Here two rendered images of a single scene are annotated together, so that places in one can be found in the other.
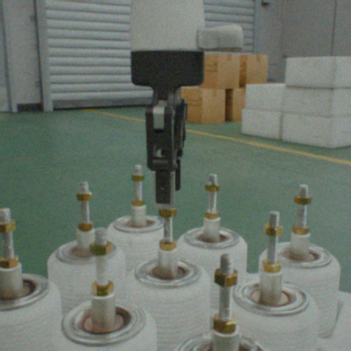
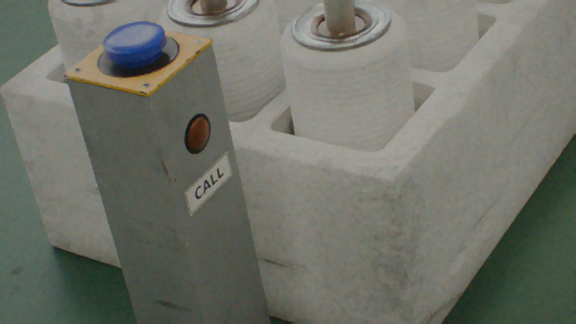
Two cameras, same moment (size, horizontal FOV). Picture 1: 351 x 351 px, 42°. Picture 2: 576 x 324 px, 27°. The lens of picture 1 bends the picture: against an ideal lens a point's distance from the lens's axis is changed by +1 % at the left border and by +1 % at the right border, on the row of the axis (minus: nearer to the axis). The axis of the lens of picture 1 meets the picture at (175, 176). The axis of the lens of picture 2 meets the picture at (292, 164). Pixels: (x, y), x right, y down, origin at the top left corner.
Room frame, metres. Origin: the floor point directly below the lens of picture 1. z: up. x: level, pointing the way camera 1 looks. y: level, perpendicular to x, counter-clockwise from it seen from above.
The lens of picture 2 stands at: (0.36, 0.97, 0.68)
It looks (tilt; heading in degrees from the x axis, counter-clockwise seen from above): 34 degrees down; 279
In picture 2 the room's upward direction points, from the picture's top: 10 degrees counter-clockwise
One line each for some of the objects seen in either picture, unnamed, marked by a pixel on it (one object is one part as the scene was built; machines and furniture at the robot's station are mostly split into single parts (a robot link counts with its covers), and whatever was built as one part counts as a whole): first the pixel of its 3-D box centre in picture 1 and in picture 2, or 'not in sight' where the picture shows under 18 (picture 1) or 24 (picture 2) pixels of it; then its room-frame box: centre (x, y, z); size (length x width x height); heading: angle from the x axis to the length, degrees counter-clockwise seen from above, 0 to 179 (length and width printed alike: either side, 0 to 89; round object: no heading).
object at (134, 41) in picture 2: not in sight; (136, 49); (0.55, 0.30, 0.32); 0.04 x 0.04 x 0.02
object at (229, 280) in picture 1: (226, 276); not in sight; (0.31, -0.04, 0.32); 0.02 x 0.02 x 0.01; 48
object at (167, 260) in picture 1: (168, 261); not in sight; (0.47, 0.01, 0.26); 0.02 x 0.02 x 0.03
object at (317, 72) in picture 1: (330, 72); not in sight; (2.99, -0.99, 0.45); 0.39 x 0.39 x 0.18; 33
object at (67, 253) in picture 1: (86, 251); (213, 4); (0.53, 0.11, 0.25); 0.08 x 0.08 x 0.01
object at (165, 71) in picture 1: (167, 92); not in sight; (0.47, 0.01, 0.45); 0.08 x 0.08 x 0.09
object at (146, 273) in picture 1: (168, 272); not in sight; (0.47, 0.01, 0.25); 0.08 x 0.08 x 0.01
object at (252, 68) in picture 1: (247, 70); not in sight; (4.45, -0.68, 0.45); 0.30 x 0.24 x 0.30; 30
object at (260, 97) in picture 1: (284, 97); not in sight; (3.35, -0.79, 0.27); 0.39 x 0.39 x 0.18; 34
